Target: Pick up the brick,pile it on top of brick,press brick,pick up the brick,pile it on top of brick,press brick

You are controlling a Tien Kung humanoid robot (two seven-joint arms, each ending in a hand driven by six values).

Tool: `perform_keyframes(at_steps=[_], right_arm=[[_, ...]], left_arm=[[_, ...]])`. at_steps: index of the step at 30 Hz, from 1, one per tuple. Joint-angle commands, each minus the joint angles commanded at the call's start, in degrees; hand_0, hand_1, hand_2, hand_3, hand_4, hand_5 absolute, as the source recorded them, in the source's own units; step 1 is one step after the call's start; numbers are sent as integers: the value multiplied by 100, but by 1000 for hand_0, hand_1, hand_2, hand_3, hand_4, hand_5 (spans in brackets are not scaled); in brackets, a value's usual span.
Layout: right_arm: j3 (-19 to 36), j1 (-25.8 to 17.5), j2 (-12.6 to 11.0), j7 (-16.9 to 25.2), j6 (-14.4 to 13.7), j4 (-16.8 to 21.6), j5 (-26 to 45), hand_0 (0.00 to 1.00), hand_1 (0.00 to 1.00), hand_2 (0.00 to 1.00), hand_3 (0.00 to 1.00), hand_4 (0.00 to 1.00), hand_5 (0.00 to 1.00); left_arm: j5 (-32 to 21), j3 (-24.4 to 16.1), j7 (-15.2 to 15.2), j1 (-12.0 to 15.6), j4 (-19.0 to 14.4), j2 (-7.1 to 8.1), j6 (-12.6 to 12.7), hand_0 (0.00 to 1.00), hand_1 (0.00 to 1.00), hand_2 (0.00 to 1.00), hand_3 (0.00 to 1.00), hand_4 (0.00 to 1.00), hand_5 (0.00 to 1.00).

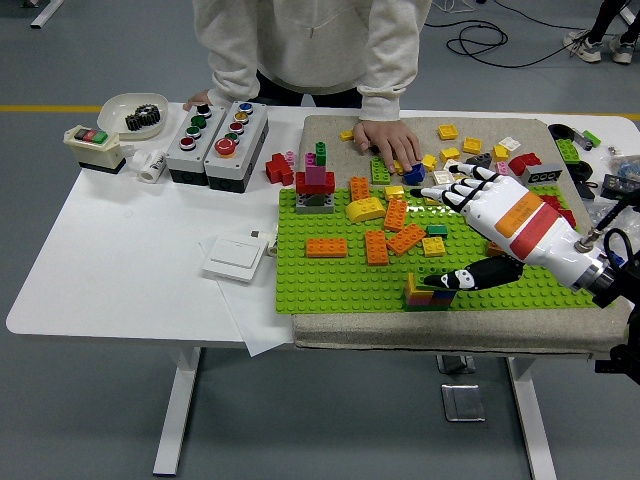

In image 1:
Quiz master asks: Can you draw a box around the clear plastic bag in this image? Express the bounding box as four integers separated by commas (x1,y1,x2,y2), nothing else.
584,199,640,239

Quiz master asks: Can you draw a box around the person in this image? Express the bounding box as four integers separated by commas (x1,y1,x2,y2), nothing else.
563,0,640,66
191,0,434,121

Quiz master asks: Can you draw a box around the clear bag of parts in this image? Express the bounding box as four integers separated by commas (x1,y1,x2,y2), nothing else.
612,153,640,177

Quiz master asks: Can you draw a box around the silver black green small tool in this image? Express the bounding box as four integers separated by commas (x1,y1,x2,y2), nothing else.
572,128,604,152

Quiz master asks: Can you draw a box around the grey-brown mat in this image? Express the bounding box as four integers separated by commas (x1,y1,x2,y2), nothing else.
292,114,640,355

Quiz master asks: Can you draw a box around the cream red-green switch box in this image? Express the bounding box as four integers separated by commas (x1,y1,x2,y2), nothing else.
63,124,128,175

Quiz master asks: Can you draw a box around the white paper sheet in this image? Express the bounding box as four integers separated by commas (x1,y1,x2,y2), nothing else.
198,227,296,358

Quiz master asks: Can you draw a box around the white wall switch panel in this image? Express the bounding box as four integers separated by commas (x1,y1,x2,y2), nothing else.
201,237,266,285

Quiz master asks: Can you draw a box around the white pipe tee fitting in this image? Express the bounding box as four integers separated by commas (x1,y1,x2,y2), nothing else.
129,147,168,183

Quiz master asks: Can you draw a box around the tall pink toy brick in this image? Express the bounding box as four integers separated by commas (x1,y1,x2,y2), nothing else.
305,152,329,186

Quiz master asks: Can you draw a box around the yellow curved toy brick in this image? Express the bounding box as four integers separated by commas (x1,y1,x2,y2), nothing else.
346,197,387,225

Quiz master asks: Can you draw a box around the person's right hand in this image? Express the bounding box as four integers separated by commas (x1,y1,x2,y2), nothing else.
182,89,215,113

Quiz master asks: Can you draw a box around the white plastic tray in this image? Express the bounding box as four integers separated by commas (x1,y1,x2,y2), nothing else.
96,92,169,142

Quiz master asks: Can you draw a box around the long grey toy brick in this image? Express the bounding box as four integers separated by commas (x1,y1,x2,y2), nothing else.
522,164,562,187

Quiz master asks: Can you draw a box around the long lime toy brick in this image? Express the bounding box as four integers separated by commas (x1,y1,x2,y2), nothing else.
412,267,456,294

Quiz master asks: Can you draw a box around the grey emergency stop control box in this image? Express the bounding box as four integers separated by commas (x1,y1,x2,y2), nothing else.
203,101,270,193

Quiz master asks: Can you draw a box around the white table leg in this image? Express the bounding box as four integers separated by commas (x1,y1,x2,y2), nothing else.
505,357,559,480
152,346,204,476

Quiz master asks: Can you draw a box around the silver floor socket plate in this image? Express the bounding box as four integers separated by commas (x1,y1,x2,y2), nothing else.
440,383,487,424
436,353,477,375

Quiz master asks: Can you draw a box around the red arch toy brick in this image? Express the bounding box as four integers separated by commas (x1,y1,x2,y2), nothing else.
508,152,543,177

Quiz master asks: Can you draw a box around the wide red toy brick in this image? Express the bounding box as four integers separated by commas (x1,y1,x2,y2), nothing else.
295,171,337,196

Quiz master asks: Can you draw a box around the orange long toy brick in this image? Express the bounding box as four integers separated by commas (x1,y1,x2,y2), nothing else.
364,230,390,267
385,223,428,256
304,237,349,260
349,176,372,203
383,198,410,233

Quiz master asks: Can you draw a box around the lime green studded baseplate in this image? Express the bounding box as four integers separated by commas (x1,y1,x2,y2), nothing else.
275,185,599,315

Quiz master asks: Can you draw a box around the black floor cable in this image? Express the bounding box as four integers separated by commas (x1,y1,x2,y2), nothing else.
424,0,591,70

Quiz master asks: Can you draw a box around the grey four-button control box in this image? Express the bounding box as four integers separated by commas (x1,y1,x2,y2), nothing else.
164,103,228,187

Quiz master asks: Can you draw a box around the black circuit module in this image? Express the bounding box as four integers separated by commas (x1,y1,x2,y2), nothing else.
599,173,640,202

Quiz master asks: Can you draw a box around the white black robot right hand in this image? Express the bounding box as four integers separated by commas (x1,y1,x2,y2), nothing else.
408,162,605,292

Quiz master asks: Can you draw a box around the person's left hand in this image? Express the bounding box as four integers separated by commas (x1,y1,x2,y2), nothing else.
352,118,422,174

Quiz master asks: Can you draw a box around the red toy brick cluster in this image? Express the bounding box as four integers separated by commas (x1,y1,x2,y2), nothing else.
264,152,296,186

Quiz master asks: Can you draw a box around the lime green toy brick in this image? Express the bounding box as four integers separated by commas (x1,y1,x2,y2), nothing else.
555,138,584,165
369,157,394,184

